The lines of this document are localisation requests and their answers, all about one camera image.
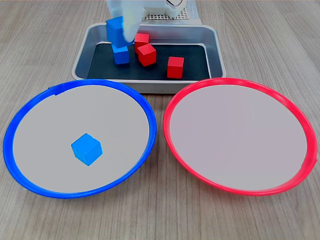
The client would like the small red cube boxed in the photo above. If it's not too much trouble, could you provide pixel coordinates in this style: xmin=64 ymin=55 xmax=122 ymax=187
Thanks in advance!
xmin=136 ymin=43 xmax=157 ymax=67
xmin=134 ymin=33 xmax=150 ymax=55
xmin=166 ymin=56 xmax=185 ymax=80

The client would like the small blue cube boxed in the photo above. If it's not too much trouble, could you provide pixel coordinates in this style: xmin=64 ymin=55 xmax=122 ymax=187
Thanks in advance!
xmin=70 ymin=132 xmax=104 ymax=167
xmin=111 ymin=44 xmax=130 ymax=66
xmin=106 ymin=16 xmax=130 ymax=48

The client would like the black tray mat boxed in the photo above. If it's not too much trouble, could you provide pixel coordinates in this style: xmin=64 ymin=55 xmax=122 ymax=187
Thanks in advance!
xmin=86 ymin=42 xmax=211 ymax=81

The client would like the steel tray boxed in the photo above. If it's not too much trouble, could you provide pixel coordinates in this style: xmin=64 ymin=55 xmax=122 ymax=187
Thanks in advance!
xmin=71 ymin=22 xmax=227 ymax=95

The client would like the white plate with blue rim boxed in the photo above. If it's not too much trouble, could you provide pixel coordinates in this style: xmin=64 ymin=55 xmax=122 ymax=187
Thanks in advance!
xmin=2 ymin=78 xmax=158 ymax=200

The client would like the white plate with red rim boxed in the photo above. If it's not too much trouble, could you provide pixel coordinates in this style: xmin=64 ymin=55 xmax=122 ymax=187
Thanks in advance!
xmin=162 ymin=76 xmax=319 ymax=197

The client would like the pale perforated base plate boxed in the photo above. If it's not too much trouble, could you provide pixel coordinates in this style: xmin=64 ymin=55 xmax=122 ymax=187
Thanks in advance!
xmin=141 ymin=7 xmax=190 ymax=23

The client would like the translucent sheet under base plate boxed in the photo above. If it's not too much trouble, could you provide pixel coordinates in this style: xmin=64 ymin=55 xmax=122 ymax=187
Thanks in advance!
xmin=139 ymin=0 xmax=202 ymax=26

